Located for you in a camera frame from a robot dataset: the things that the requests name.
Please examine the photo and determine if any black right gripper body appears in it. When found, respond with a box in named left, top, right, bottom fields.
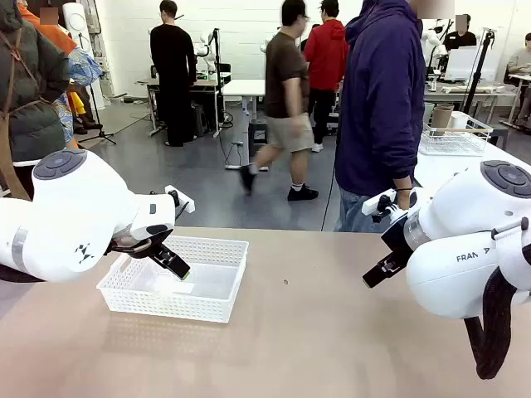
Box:
left=380, top=211, right=418, bottom=260

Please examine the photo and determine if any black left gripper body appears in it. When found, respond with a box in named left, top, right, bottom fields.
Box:
left=105, top=223, right=174, bottom=260

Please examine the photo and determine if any white perforated plastic basket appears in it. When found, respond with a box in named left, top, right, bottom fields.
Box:
left=95, top=235, right=251, bottom=324

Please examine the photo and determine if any person's right forearm purple sleeve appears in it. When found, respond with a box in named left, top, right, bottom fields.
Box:
left=389, top=95, right=426, bottom=191

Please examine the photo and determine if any white paper slip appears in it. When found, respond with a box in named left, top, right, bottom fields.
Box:
left=155, top=274, right=197, bottom=295

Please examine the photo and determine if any white round-cornered table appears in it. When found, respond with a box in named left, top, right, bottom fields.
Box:
left=414, top=140, right=531, bottom=196

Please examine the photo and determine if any black thin tripod stand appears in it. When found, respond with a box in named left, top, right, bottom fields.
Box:
left=76, top=35, right=118, bottom=146

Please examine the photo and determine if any person in purple hoodie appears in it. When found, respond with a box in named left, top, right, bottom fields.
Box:
left=334, top=0, right=426, bottom=233

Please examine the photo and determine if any black step stool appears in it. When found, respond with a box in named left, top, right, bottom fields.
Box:
left=247, top=119, right=270, bottom=158

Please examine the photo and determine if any grey work table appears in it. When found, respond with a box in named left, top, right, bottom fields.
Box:
left=422, top=80, right=519, bottom=125

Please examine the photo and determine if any person in grey-green jacket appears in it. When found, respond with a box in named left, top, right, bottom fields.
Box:
left=0, top=0, right=71, bottom=200

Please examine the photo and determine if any black light stand pole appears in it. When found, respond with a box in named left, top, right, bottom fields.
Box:
left=210, top=27, right=222, bottom=138

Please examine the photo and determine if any white monitor back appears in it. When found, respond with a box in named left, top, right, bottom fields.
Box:
left=443, top=45, right=499, bottom=83

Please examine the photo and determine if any white standing desk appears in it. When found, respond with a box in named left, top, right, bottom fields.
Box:
left=222, top=78, right=266, bottom=171

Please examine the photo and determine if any person in black clothes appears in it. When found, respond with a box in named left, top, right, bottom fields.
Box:
left=149, top=0, right=198, bottom=148

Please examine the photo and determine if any person in orange and blue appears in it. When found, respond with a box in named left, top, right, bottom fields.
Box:
left=18, top=0, right=104, bottom=150

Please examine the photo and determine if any person in red hoodie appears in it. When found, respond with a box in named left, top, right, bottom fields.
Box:
left=304, top=0, right=349, bottom=153

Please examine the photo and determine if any person in brown t-shirt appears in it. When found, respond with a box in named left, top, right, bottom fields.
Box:
left=239, top=0, right=320, bottom=203

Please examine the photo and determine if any seated person in black shirt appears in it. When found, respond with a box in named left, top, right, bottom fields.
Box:
left=441, top=14, right=478, bottom=53

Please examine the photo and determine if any person in grey shirt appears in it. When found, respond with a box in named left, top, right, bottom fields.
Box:
left=506, top=32, right=531, bottom=78

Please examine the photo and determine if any white rounded standing panel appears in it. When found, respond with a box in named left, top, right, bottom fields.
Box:
left=61, top=2, right=90, bottom=42

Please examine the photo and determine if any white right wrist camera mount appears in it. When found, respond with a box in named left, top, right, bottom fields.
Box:
left=361, top=187, right=416, bottom=225

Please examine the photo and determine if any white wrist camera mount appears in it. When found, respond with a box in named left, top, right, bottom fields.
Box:
left=164, top=185, right=196, bottom=216
left=361, top=187, right=416, bottom=225

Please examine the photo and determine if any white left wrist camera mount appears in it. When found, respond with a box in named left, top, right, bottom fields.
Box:
left=164, top=185, right=196, bottom=216

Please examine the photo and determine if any white wire dish rack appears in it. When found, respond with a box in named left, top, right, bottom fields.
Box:
left=417, top=119, right=494, bottom=157

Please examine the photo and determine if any black left arm cable sleeve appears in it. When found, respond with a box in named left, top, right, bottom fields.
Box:
left=0, top=264, right=47, bottom=284

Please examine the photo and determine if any black frame work desk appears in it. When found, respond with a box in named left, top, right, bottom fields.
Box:
left=139, top=72, right=233, bottom=138

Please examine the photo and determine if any black camera tripod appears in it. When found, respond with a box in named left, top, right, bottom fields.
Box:
left=466, top=27, right=498, bottom=125

